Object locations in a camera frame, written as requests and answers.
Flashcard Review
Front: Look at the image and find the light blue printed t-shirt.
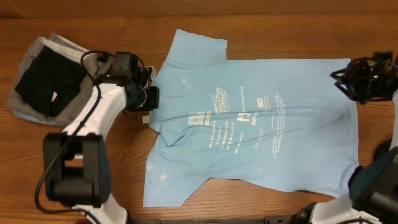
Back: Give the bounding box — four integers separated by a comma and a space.
143, 30, 359, 207

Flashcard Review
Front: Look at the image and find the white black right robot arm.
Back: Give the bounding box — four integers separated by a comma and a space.
277, 52, 397, 224

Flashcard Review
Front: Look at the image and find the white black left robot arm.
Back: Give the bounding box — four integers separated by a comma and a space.
34, 52, 160, 223

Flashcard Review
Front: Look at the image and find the dark folded garment in pile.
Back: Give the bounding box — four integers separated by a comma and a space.
15, 46, 86, 117

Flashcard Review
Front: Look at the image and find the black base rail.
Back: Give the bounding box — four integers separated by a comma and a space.
126, 215, 288, 224

